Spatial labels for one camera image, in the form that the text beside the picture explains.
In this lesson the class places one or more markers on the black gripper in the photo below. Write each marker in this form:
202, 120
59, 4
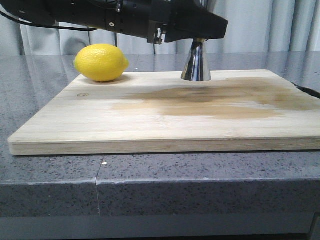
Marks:
151, 19

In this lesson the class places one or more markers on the steel double jigger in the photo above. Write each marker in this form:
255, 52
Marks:
197, 68

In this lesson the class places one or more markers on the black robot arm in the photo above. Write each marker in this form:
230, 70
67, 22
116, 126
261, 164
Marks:
89, 13

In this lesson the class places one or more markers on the grey curtain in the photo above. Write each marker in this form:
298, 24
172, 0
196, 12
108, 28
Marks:
253, 26

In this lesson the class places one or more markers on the yellow lemon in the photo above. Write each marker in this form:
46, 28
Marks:
101, 62

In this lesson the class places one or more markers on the wooden cutting board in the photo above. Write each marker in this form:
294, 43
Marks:
158, 112

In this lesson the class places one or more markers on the black cutting board handle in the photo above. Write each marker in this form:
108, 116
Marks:
308, 91

